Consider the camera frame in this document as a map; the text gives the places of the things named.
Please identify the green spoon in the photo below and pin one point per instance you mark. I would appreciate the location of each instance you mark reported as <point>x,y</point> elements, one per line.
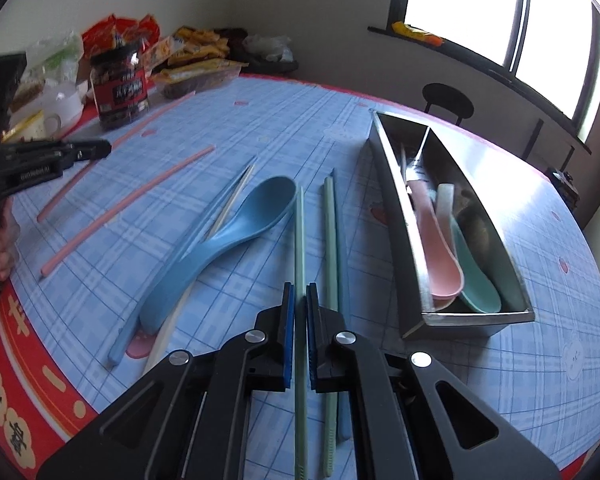
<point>477,285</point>

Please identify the black round stool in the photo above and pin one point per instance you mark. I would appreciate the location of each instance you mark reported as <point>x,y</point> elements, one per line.
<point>447,97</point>

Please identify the blue chopstick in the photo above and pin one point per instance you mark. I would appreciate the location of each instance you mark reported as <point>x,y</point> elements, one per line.
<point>120,345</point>
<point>345,425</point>

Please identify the pink spoon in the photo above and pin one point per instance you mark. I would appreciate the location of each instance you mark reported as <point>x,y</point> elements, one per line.
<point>437,255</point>

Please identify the pile of yellow packets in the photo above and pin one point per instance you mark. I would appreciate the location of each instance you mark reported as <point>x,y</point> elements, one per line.
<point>200,42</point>

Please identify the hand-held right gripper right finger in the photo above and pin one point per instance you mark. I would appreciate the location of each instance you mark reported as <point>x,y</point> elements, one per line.
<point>311,335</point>

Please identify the dark red cloth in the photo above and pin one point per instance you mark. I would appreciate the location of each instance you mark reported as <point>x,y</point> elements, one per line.
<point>235,39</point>

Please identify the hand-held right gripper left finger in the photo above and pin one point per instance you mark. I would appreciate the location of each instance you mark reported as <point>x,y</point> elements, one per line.
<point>289,335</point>

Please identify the black folding frame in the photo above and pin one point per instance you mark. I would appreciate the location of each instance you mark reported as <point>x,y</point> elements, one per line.
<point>535,135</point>

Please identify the jar with black lid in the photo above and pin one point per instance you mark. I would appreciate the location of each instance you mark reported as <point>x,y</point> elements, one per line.
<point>120,95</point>

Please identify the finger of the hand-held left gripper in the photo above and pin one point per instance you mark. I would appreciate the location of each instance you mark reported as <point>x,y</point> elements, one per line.
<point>87,150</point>
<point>5,90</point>

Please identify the green chopstick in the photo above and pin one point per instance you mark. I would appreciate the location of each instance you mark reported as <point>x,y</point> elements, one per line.
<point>300,240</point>
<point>330,240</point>

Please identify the clear plastic bag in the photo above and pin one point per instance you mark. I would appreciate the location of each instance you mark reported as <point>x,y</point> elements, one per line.
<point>55,55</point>

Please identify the beige chopstick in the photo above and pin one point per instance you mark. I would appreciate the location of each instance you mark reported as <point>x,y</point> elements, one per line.
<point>236,200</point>

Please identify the blue plaid tablecloth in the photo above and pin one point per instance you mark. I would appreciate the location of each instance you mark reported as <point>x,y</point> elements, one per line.
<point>280,125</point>

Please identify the white plastic container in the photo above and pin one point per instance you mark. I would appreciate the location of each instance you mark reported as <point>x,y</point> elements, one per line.
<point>65,105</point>

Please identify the yellow snack packet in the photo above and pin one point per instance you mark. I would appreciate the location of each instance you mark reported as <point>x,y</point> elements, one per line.
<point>200,77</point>

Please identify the stainless steel tray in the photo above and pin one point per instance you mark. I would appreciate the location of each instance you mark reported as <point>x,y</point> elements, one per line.
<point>475,327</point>

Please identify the white plastic bag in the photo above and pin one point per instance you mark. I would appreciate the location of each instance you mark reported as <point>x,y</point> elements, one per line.
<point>267,45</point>

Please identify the pink chopstick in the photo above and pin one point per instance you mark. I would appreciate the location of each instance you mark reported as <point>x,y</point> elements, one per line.
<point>62,197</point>
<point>130,208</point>

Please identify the white spoon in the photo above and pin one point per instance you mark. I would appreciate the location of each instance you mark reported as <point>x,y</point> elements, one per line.
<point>446,205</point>

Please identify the blue spoon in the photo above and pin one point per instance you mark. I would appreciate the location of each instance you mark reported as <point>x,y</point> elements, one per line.
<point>260,205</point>

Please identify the red snack bag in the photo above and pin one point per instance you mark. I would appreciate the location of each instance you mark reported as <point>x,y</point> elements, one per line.
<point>120,27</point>

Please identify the yellow orange packet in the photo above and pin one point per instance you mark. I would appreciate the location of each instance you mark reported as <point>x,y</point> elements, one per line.
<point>415,32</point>

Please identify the dark framed window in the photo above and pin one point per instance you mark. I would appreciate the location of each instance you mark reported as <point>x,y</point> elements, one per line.
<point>460,5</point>

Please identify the dark windowsill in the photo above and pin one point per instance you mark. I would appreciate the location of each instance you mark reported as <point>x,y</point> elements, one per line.
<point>382,31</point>

